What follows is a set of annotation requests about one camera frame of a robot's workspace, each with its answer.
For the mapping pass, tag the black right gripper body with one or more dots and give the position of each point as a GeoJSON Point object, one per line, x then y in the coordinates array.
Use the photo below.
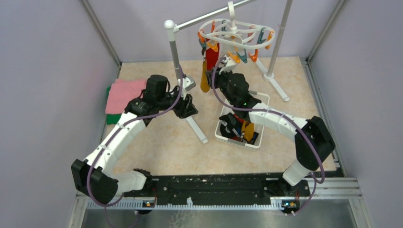
{"type": "Point", "coordinates": [221, 80]}

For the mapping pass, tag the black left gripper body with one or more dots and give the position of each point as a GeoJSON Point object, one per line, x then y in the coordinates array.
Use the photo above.
{"type": "Point", "coordinates": [180, 109]}

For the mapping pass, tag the black sock with grey pattern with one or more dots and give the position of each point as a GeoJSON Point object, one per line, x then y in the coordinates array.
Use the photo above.
{"type": "Point", "coordinates": [230, 126]}

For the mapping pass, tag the black sock with blue pattern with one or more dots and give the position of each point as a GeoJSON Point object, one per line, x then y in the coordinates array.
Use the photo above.
{"type": "Point", "coordinates": [239, 138]}

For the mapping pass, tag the mustard yellow striped sock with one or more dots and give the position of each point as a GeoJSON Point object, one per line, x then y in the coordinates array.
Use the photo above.
{"type": "Point", "coordinates": [247, 130]}

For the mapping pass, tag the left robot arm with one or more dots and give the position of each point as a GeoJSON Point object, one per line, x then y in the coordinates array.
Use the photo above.
{"type": "Point", "coordinates": [93, 176]}

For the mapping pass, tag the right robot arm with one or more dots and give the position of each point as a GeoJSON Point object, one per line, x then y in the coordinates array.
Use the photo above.
{"type": "Point", "coordinates": [312, 139]}

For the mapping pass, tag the white round clip hanger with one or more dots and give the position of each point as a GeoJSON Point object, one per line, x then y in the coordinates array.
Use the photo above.
{"type": "Point", "coordinates": [239, 40]}

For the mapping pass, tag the pink folded cloth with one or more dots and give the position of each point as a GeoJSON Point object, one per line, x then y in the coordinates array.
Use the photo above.
{"type": "Point", "coordinates": [121, 92]}

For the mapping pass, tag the green folded cloth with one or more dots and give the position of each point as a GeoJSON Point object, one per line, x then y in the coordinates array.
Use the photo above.
{"type": "Point", "coordinates": [110, 118]}

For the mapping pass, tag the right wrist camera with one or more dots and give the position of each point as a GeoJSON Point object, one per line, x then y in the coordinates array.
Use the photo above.
{"type": "Point", "coordinates": [228, 64]}

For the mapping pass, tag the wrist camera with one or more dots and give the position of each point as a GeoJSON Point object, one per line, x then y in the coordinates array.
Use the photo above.
{"type": "Point", "coordinates": [228, 64]}
{"type": "Point", "coordinates": [188, 83]}

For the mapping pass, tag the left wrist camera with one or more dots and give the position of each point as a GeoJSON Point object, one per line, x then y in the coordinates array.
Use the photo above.
{"type": "Point", "coordinates": [188, 83]}

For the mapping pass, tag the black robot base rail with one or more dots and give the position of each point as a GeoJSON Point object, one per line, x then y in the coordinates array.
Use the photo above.
{"type": "Point", "coordinates": [220, 190]}

